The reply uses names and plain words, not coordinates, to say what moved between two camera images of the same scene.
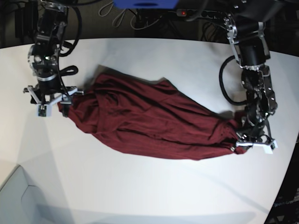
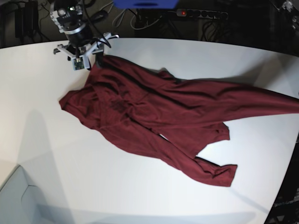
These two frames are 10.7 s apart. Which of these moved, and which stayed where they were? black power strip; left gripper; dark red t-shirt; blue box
Moved: dark red t-shirt; left gripper
Stayed: black power strip; blue box
